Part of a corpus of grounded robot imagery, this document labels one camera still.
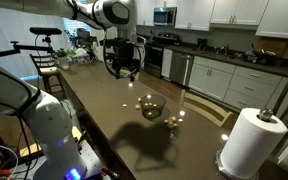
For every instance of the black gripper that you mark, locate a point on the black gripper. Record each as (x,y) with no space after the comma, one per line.
(124,55)

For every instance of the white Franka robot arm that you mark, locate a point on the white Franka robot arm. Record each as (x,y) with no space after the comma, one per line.
(50,126)

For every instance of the black kitchen stove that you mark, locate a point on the black kitchen stove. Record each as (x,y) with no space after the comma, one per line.
(154,56)

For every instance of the narrow white cabinet door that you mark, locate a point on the narrow white cabinet door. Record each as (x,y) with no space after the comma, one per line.
(166,63)

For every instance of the tissue box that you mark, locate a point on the tissue box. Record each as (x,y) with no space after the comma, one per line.
(81,58)

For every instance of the stainless steel dishwasher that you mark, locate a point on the stainless steel dishwasher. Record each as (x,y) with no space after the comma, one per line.
(180,68)

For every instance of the green potted plant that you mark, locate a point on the green potted plant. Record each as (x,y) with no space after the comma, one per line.
(63,53)

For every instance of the white upper cabinet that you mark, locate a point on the white upper cabinet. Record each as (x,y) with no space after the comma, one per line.
(145,11)
(280,16)
(240,10)
(194,13)

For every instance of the stainless steel microwave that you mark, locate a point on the stainless steel microwave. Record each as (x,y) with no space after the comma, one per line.
(164,16)

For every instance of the clear crumpled wrapper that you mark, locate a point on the clear crumpled wrapper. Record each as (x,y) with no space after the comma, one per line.
(173,135)

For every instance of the wooden bar stool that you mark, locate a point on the wooden bar stool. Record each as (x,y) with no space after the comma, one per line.
(47,70)

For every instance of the black coffee maker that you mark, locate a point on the black coffee maker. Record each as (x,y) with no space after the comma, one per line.
(202,44)

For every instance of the wooden dining chair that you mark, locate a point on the wooden dining chair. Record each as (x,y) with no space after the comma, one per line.
(205,106)

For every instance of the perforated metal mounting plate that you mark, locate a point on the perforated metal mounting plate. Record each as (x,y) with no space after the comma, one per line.
(90,156)

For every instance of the white lower cabinet run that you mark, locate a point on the white lower cabinet run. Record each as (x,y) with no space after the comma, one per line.
(217,80)

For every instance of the kitchen faucet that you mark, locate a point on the kitchen faucet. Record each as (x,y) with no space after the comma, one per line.
(226,50)

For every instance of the dark kitchen countertop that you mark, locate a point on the dark kitchen countertop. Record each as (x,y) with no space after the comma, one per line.
(237,61)

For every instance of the white vertical blinds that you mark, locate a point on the white vertical blinds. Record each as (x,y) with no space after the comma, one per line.
(4,33)

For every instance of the dish rack with pots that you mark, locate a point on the dish rack with pots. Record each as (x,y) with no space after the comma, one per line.
(260,56)

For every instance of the white paper towel roll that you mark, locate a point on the white paper towel roll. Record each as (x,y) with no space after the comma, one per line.
(250,143)

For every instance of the metal paper towel holder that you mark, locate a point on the metal paper towel holder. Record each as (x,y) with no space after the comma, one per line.
(266,115)

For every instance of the wooden cutting board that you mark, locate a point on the wooden cutting board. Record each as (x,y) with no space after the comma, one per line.
(274,46)

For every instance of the black stereo camera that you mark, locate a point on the black stereo camera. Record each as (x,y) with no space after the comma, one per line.
(45,31)

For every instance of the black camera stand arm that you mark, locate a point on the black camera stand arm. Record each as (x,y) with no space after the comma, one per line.
(27,47)

